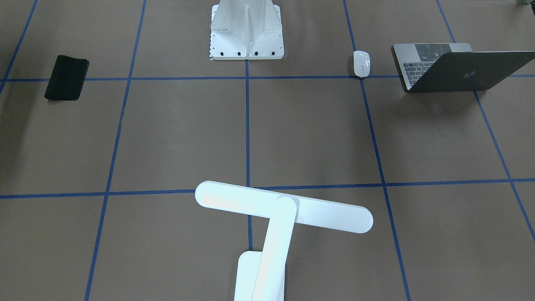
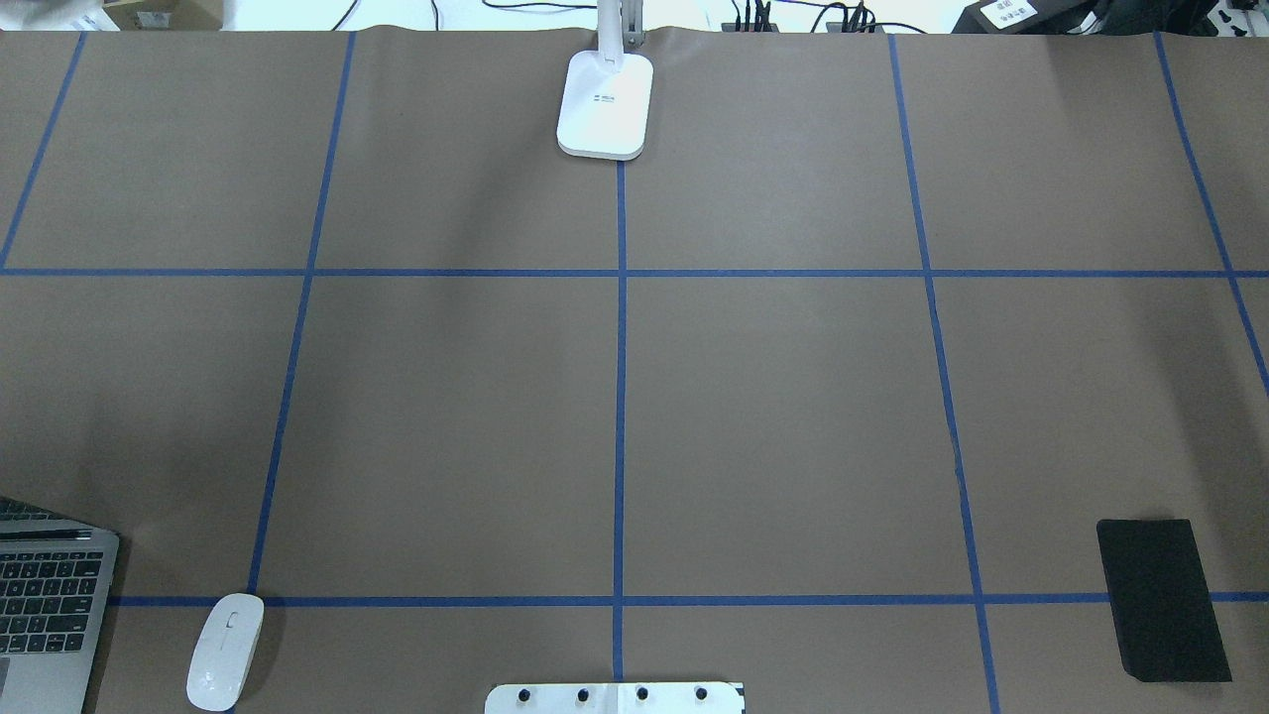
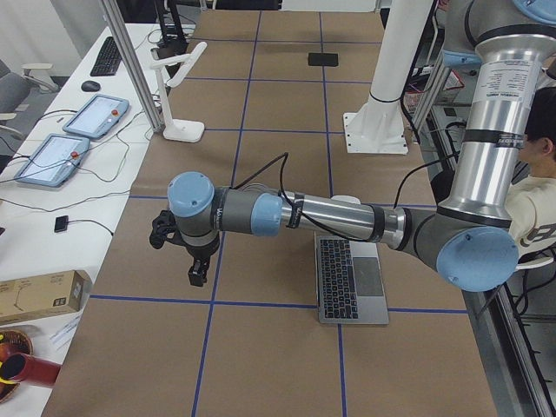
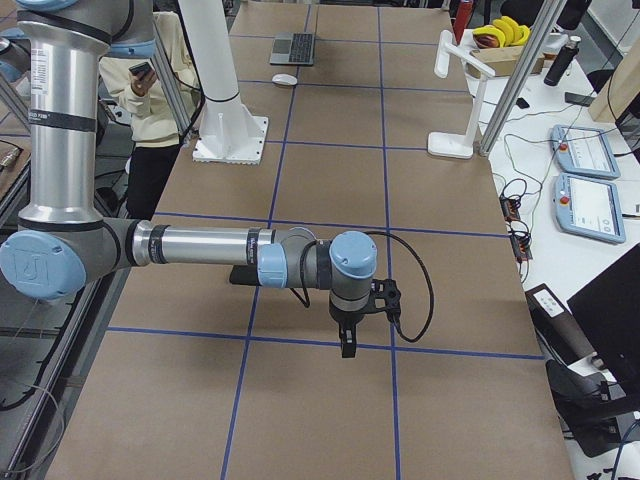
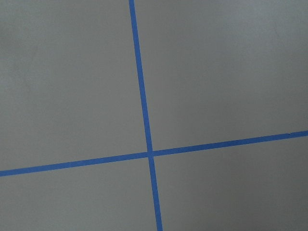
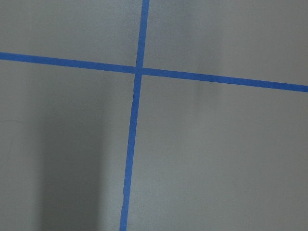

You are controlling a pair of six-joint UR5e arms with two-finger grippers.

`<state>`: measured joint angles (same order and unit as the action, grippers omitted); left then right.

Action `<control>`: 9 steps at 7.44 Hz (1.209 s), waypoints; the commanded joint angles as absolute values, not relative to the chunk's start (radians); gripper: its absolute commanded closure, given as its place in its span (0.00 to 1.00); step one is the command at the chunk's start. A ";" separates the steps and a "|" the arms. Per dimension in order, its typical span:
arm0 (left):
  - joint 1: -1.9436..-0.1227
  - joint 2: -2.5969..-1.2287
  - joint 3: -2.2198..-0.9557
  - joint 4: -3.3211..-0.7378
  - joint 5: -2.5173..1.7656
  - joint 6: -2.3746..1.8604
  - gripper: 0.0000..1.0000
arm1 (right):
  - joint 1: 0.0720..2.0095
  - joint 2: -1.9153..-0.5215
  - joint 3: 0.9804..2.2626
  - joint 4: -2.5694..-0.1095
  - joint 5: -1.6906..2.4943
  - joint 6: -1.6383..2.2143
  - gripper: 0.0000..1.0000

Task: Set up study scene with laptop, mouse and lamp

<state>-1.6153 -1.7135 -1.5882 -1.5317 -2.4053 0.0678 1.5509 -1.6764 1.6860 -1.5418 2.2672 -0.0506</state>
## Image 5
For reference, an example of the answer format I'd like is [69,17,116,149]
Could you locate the blue tape grid lines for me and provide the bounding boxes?
[0,0,308,231]

